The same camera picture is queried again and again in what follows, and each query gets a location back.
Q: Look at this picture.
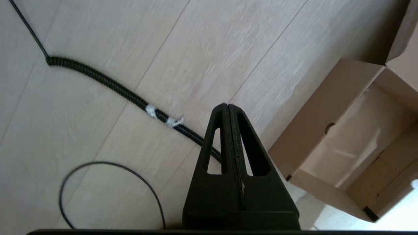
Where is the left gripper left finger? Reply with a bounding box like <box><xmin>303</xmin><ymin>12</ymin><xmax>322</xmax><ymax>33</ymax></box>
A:
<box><xmin>183</xmin><ymin>103</ymin><xmax>244</xmax><ymax>229</ymax></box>

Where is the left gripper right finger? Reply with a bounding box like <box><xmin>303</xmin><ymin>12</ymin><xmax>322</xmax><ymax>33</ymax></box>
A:
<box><xmin>228</xmin><ymin>104</ymin><xmax>300</xmax><ymax>214</ymax></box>

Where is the brown cardboard shoe box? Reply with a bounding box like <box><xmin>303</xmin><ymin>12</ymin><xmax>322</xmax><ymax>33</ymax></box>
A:
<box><xmin>268</xmin><ymin>0</ymin><xmax>418</xmax><ymax>223</ymax></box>

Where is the thin black cable loop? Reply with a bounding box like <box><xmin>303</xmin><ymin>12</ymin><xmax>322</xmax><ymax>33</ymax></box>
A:
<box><xmin>59</xmin><ymin>162</ymin><xmax>166</xmax><ymax>229</ymax></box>

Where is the black corrugated floor cable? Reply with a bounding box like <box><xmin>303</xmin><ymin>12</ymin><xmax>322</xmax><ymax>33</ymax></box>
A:
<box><xmin>8</xmin><ymin>0</ymin><xmax>223</xmax><ymax>163</ymax></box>

